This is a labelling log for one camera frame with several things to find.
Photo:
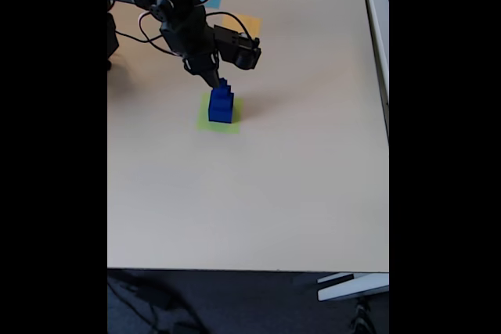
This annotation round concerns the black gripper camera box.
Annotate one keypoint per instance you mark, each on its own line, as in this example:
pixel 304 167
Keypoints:
pixel 238 46

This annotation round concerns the orange paper square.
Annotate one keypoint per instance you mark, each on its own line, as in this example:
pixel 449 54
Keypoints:
pixel 250 23

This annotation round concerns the small blue cube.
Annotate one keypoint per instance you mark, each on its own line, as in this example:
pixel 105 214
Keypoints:
pixel 223 90

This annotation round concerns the tiny blue cube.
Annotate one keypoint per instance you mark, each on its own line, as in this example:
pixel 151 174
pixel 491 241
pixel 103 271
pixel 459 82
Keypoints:
pixel 224 82

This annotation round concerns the white table foot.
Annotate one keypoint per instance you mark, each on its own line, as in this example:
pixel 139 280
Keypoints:
pixel 352 289

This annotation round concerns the white adjacent table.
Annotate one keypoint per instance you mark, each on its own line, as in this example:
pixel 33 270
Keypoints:
pixel 377 25

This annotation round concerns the green paper square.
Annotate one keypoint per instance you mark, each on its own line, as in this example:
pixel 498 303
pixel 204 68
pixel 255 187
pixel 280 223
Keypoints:
pixel 203 124

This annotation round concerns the medium blue cube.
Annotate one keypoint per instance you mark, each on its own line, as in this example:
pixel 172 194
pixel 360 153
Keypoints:
pixel 220 101

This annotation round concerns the large blue cube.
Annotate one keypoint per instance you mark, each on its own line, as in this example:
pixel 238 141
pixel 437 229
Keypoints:
pixel 220 115

